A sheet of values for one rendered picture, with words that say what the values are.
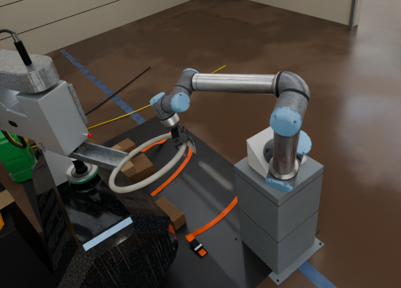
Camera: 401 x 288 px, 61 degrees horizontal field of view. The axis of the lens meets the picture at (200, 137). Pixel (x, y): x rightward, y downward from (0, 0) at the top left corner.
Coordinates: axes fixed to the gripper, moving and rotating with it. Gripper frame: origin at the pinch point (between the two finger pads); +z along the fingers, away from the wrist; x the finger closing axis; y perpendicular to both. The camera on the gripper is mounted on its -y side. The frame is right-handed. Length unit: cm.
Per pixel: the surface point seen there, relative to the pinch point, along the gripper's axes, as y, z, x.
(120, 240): -11, 28, 61
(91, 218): -1, 13, 76
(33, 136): 29, -41, 93
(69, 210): 7, 6, 91
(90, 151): 27, -16, 66
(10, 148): 134, -19, 205
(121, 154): 17.3, -9.6, 43.5
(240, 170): 22.4, 36.4, -15.6
